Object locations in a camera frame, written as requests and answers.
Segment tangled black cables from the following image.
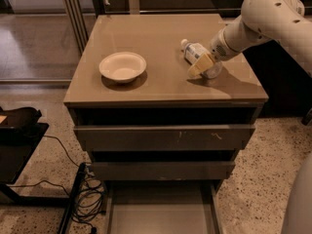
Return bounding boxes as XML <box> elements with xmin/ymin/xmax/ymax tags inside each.
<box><xmin>9</xmin><ymin>135</ymin><xmax>107</xmax><ymax>234</ymax></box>

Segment grey middle drawer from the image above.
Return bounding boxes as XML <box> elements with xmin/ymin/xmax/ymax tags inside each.
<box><xmin>91</xmin><ymin>161</ymin><xmax>235</xmax><ymax>181</ymax></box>

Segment black power strip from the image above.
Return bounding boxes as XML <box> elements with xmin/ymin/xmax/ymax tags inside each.
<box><xmin>57</xmin><ymin>163</ymin><xmax>86</xmax><ymax>234</ymax></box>

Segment clear bottle with blue label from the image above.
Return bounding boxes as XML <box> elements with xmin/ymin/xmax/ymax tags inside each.
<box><xmin>180</xmin><ymin>39</ymin><xmax>222</xmax><ymax>79</ymax></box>

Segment grey drawer cabinet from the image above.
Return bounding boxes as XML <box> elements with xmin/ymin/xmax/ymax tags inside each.
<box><xmin>62</xmin><ymin>14</ymin><xmax>269</xmax><ymax>193</ymax></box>

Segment white paper bowl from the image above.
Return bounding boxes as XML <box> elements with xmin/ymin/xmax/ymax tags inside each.
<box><xmin>98</xmin><ymin>52</ymin><xmax>146</xmax><ymax>83</ymax></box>

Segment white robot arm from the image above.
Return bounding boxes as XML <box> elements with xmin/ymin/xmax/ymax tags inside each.
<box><xmin>188</xmin><ymin>0</ymin><xmax>312</xmax><ymax>234</ymax></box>

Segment grey open bottom drawer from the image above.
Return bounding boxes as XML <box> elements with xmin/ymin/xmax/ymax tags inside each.
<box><xmin>104</xmin><ymin>181</ymin><xmax>223</xmax><ymax>234</ymax></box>

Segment black side table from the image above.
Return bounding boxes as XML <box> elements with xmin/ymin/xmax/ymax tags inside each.
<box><xmin>0</xmin><ymin>106</ymin><xmax>70</xmax><ymax>209</ymax></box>

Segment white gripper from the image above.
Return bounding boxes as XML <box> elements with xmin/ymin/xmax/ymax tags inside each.
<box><xmin>187</xmin><ymin>29</ymin><xmax>241</xmax><ymax>78</ymax></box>

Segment grey top drawer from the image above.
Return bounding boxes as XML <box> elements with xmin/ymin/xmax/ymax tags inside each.
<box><xmin>74</xmin><ymin>124</ymin><xmax>255</xmax><ymax>151</ymax></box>

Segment glass sliding door frame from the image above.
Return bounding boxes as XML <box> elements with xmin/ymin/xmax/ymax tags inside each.
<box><xmin>63</xmin><ymin>0</ymin><xmax>89</xmax><ymax>54</ymax></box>

